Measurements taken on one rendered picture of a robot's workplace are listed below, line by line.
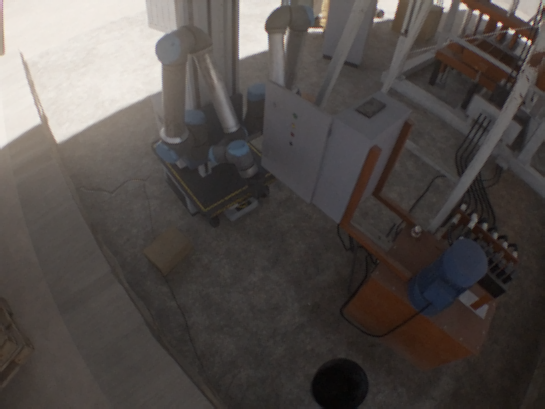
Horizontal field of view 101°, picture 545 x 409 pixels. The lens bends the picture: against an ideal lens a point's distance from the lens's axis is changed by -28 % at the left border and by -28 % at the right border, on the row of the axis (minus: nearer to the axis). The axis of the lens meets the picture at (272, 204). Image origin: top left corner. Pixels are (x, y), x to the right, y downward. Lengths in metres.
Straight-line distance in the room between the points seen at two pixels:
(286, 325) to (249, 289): 0.36
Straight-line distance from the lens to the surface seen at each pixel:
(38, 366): 2.09
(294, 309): 2.13
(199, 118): 1.72
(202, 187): 2.24
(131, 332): 1.83
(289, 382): 2.03
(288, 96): 1.46
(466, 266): 1.38
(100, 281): 2.03
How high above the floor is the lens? 2.01
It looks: 53 degrees down
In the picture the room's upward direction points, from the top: 6 degrees clockwise
